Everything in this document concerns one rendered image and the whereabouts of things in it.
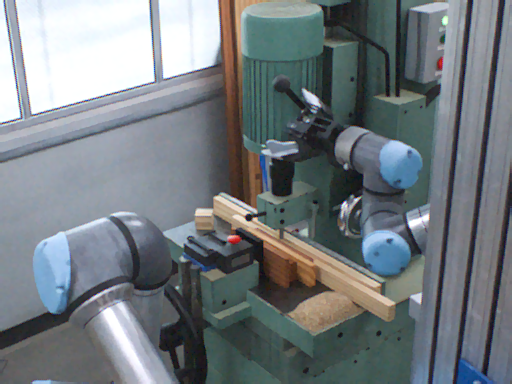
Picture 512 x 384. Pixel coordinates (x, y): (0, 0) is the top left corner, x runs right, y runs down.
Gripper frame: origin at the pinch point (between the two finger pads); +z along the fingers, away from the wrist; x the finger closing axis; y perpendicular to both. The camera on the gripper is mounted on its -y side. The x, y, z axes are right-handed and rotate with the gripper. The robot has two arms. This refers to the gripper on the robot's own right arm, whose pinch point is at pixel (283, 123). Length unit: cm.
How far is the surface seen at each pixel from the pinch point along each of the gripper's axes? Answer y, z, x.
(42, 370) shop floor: -83, 124, 102
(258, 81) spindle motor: 3.4, 10.3, -5.5
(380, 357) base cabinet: -63, -10, 28
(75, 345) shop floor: -96, 131, 89
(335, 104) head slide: -14.9, 5.3, -12.9
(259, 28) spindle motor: 11.7, 9.7, -13.4
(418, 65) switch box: -21.8, -2.8, -30.4
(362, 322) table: -36.5, -17.7, 24.4
